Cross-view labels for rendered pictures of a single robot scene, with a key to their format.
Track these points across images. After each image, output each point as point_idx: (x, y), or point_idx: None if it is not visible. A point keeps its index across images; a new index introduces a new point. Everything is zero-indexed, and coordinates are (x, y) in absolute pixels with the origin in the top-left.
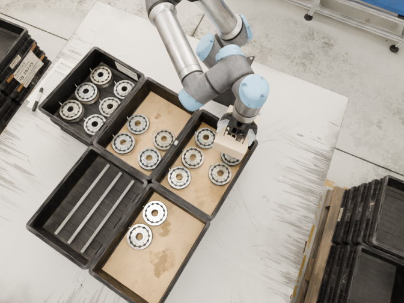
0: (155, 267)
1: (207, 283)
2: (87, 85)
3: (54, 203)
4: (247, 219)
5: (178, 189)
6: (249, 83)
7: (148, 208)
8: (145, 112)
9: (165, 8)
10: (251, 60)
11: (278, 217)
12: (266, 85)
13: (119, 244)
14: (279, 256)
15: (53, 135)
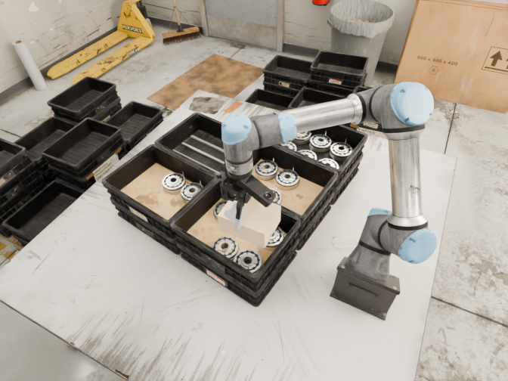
0: (144, 196)
1: (120, 255)
2: (327, 140)
3: (213, 128)
4: (175, 300)
5: None
6: (238, 117)
7: (197, 186)
8: (303, 187)
9: (353, 100)
10: (390, 287)
11: (169, 341)
12: (235, 128)
13: (171, 172)
14: (122, 335)
15: None
